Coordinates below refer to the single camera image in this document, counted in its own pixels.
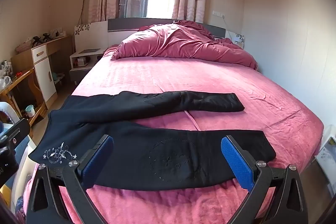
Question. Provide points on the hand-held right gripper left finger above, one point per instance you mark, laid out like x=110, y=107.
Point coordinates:
x=97, y=159

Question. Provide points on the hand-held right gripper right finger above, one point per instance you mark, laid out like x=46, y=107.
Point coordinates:
x=236, y=161

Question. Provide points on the black pants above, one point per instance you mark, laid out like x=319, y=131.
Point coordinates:
x=136, y=155

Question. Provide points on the white and green mug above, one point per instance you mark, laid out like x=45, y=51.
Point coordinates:
x=30, y=110

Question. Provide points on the wooden side table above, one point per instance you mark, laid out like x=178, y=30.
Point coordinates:
x=18, y=90

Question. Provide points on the wooden desk with white cabinet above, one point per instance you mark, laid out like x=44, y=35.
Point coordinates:
x=43, y=64

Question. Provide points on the bed with pink sheet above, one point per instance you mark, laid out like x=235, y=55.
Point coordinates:
x=210, y=82

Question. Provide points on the white box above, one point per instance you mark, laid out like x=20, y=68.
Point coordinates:
x=326, y=150

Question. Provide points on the pink basket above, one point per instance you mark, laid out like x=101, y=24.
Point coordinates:
x=23, y=48

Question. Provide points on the white nightstand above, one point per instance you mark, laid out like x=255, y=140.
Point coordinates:
x=84, y=61

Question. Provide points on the black mini tripod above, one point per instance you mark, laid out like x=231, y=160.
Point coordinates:
x=46, y=37
x=36, y=40

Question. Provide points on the dark pink quilt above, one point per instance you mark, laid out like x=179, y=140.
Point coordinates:
x=183, y=41

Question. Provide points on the grey and white headboard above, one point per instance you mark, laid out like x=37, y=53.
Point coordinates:
x=123, y=29

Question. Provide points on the white wall socket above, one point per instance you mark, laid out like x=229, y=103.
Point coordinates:
x=218, y=13

